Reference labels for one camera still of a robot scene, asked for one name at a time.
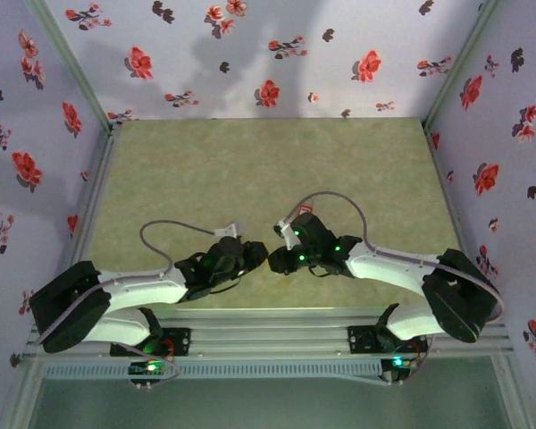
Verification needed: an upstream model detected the aluminium side rail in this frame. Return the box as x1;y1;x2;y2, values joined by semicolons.
423;124;489;319
51;124;121;325

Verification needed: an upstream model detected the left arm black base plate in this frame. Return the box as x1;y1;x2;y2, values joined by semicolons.
110;327;192;358

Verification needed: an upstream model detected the right controller board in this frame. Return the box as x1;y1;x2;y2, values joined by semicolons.
381;355;419;386

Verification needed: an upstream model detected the grey slotted cable duct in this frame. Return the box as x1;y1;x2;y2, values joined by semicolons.
42;359;383;381

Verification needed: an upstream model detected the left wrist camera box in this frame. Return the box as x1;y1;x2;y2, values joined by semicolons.
213;222;245;238

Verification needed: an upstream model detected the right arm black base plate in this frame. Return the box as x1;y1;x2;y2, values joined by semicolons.
347;324;430;355

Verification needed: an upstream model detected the controller board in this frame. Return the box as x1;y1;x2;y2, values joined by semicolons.
381;355;419;386
128;358;169;389

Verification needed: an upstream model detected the aluminium corner post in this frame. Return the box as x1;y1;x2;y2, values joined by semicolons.
422;0;504;130
26;0;117;135

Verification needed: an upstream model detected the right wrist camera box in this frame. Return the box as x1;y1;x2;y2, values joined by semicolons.
272;219;301;250

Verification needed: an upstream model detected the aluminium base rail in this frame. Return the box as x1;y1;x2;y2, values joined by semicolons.
24;306;515;358

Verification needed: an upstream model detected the left controller board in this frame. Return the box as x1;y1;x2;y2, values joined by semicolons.
128;358;169;389

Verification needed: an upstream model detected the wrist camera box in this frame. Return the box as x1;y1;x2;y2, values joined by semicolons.
213;222;245;238
272;219;301;250

